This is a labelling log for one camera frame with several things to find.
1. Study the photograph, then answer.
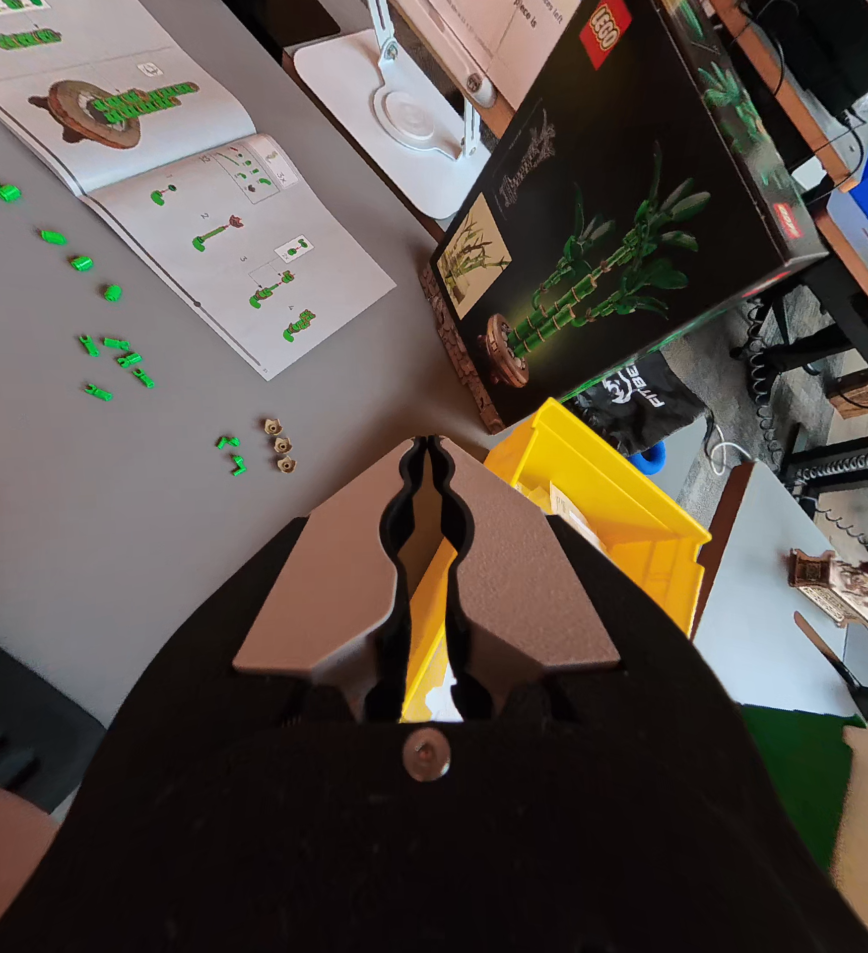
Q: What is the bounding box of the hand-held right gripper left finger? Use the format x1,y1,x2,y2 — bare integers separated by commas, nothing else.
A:
231,436,432,722

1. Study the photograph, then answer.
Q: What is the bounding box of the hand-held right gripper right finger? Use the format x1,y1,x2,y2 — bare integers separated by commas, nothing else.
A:
431,434,622,722

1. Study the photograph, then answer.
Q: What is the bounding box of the pile of white paper bags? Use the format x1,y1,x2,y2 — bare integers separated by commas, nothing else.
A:
514,480,613,555

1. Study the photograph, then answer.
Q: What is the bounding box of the yellow plastic bin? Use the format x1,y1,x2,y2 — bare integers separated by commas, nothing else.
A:
400,397,712,723

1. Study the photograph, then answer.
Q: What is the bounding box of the carved wooden model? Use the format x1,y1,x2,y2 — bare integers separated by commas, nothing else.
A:
787,547,868,634

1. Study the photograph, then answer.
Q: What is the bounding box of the open instruction booklet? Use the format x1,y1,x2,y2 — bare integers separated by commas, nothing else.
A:
0,0,398,382

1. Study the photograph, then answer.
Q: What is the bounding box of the green plastic bin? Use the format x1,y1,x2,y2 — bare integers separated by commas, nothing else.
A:
735,702,868,874

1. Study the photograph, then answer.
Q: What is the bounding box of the black perforated chair armrest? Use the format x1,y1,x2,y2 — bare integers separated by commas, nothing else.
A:
0,614,107,813

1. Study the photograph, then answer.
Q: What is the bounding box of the black bamboo-print cardboard box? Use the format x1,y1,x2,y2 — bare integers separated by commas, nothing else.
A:
419,0,829,435

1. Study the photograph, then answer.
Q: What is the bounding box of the wooden board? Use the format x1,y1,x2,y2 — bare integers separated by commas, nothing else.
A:
478,89,518,140

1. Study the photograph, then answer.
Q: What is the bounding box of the white document stand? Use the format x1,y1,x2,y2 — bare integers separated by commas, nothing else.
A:
292,0,498,220

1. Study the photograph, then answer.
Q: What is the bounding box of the printed instruction sheet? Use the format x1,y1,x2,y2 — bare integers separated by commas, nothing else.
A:
426,0,591,94

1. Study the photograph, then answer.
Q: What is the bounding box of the white charger cable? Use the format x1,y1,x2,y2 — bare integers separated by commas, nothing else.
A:
708,439,753,477

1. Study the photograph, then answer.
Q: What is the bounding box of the black coiled cable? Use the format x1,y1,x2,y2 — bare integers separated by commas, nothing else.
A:
732,294,796,466
784,447,868,485
806,495,868,555

